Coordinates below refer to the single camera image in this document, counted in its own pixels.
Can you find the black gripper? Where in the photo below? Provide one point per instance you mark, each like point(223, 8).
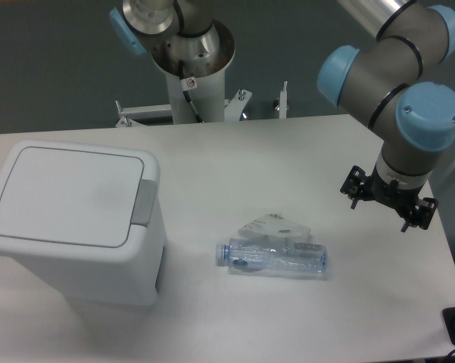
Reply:
point(416, 213)

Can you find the white plastic trash can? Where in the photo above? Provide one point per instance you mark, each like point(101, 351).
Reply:
point(84, 218)

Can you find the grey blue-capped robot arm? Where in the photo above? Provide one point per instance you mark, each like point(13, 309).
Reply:
point(381, 89)

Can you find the clear plastic wrapper packet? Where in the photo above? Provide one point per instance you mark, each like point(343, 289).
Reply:
point(276, 228)

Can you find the clear crushed plastic bottle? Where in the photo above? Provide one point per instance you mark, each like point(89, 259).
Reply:
point(280, 259)

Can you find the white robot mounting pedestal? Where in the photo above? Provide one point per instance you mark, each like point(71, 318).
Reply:
point(195, 74)

